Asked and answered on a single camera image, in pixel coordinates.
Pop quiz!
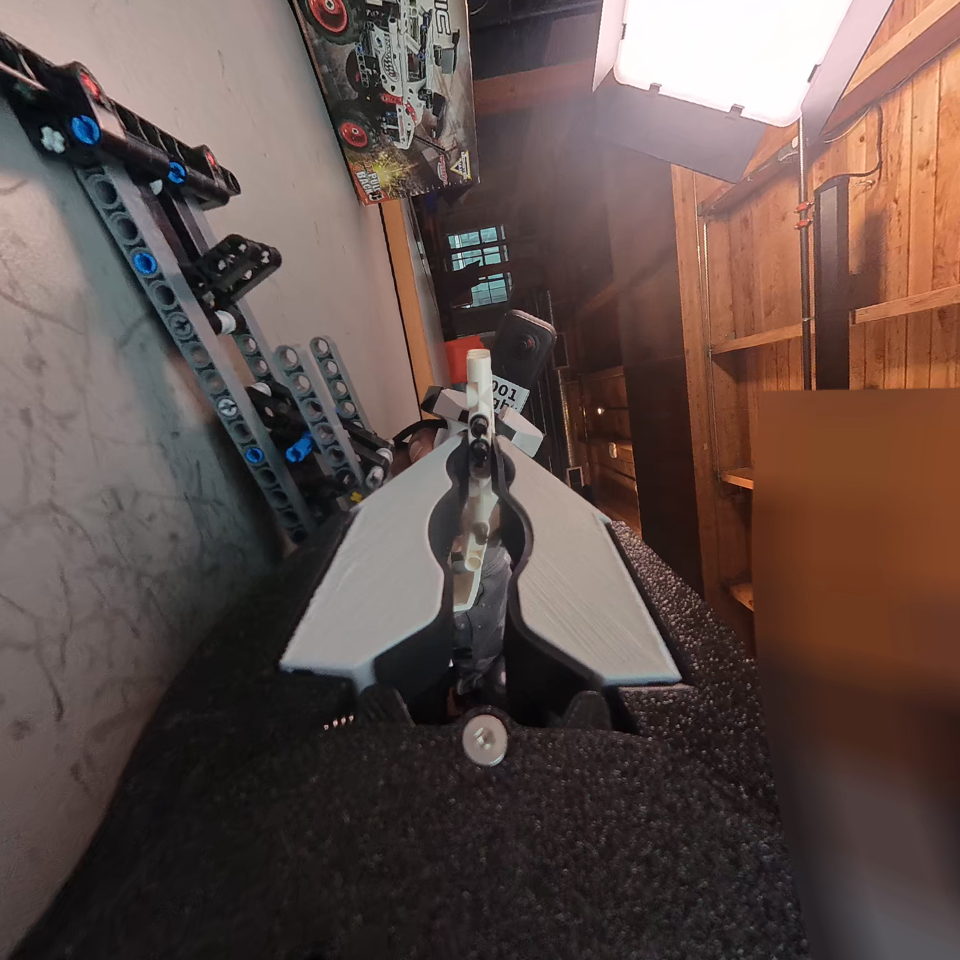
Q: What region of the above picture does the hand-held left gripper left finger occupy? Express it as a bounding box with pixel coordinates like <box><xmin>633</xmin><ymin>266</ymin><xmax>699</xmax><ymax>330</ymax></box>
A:
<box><xmin>279</xmin><ymin>435</ymin><xmax>460</xmax><ymax>727</ymax></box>

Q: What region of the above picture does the partly built toy truck chassis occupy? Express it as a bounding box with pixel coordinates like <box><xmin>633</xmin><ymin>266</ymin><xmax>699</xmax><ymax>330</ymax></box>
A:
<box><xmin>0</xmin><ymin>30</ymin><xmax>395</xmax><ymax>545</ymax></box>

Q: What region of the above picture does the bright studio light panel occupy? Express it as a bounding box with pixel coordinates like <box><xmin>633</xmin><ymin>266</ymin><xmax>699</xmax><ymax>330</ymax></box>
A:
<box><xmin>592</xmin><ymin>0</ymin><xmax>894</xmax><ymax>185</ymax></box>

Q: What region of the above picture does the wood edged side desk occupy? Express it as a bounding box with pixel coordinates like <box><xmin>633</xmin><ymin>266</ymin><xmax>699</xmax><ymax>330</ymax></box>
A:
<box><xmin>382</xmin><ymin>198</ymin><xmax>451</xmax><ymax>399</ymax></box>

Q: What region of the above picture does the window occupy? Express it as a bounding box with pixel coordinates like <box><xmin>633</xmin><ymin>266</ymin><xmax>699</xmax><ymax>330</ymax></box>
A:
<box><xmin>446</xmin><ymin>225</ymin><xmax>515</xmax><ymax>309</ymax></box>

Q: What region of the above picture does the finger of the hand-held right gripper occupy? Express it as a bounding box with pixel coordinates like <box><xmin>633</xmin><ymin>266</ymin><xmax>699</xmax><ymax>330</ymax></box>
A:
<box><xmin>420</xmin><ymin>386</ymin><xmax>469</xmax><ymax>434</ymax></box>
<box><xmin>495</xmin><ymin>409</ymin><xmax>546</xmax><ymax>459</ymax></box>

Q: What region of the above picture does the toy truck set box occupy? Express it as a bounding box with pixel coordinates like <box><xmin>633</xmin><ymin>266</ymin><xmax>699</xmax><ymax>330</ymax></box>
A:
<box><xmin>296</xmin><ymin>0</ymin><xmax>481</xmax><ymax>207</ymax></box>

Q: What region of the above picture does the white beam brick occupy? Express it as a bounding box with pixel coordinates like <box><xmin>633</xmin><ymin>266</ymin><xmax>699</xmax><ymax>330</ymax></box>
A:
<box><xmin>448</xmin><ymin>348</ymin><xmax>498</xmax><ymax>610</ymax></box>

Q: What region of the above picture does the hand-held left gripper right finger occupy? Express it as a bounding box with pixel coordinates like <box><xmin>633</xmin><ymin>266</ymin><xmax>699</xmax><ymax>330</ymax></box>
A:
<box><xmin>493</xmin><ymin>438</ymin><xmax>684</xmax><ymax>730</ymax></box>

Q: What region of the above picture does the wooden wall shelf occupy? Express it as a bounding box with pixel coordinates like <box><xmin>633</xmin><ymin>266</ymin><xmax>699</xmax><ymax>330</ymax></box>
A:
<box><xmin>697</xmin><ymin>285</ymin><xmax>960</xmax><ymax>616</ymax></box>

